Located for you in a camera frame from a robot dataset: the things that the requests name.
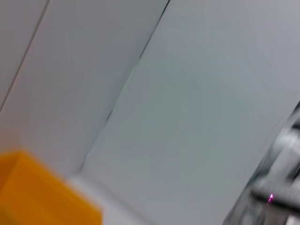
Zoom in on yellow plastic bin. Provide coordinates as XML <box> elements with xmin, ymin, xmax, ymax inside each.
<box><xmin>0</xmin><ymin>150</ymin><xmax>104</xmax><ymax>225</ymax></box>

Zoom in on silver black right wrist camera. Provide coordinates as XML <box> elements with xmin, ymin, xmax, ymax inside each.
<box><xmin>251</xmin><ymin>179</ymin><xmax>300</xmax><ymax>207</ymax></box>

